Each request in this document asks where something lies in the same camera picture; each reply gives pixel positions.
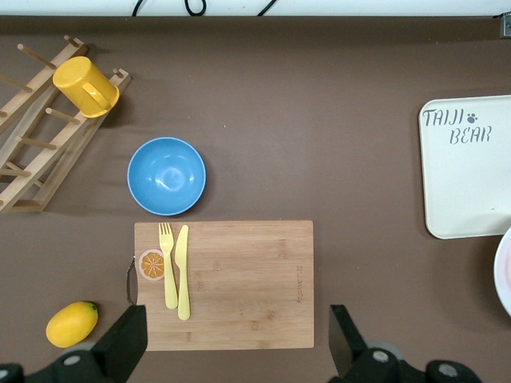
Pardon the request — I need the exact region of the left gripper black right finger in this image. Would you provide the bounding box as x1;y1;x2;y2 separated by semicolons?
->
327;305;480;383

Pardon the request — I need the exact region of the yellow plastic fork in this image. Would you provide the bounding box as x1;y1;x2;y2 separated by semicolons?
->
158;222;179;310

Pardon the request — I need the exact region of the cream tray with bear print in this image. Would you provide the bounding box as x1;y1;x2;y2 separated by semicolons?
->
418;94;511;240

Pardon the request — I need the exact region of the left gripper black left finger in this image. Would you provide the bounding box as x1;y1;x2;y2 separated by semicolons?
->
0;305;148;383

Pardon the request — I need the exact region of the wooden peg mug rack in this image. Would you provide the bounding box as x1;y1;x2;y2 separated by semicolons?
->
0;34;132;215

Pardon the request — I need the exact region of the blue bowl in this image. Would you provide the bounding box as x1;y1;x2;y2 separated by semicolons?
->
126;136;208;216

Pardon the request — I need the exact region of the white round plate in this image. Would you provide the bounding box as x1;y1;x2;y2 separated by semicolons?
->
493;225;511;318

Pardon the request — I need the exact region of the round orange slice sticker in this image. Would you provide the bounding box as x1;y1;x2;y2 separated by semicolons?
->
137;247;166;282

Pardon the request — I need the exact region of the yellow lemon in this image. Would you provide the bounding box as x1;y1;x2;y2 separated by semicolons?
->
45;301;99;349

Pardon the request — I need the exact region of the yellow mug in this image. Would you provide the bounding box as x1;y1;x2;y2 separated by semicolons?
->
52;56;121;120

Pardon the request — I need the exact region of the yellow plastic knife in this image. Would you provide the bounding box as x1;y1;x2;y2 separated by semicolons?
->
174;224;192;322

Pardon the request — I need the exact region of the bamboo cutting board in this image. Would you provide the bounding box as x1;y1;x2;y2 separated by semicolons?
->
126;219;315;352

